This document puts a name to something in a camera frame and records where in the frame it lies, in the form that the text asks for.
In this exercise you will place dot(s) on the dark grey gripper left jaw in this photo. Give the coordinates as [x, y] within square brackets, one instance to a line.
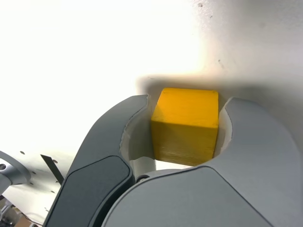
[99, 146]

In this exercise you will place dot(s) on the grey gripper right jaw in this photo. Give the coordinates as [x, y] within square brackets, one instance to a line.
[248, 184]

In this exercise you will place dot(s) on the yellow cube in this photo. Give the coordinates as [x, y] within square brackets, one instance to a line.
[184, 123]

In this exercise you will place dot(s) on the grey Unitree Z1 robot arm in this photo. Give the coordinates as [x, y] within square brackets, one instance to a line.
[11, 170]

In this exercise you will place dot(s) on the black tape strip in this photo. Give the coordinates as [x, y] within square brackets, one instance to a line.
[53, 169]

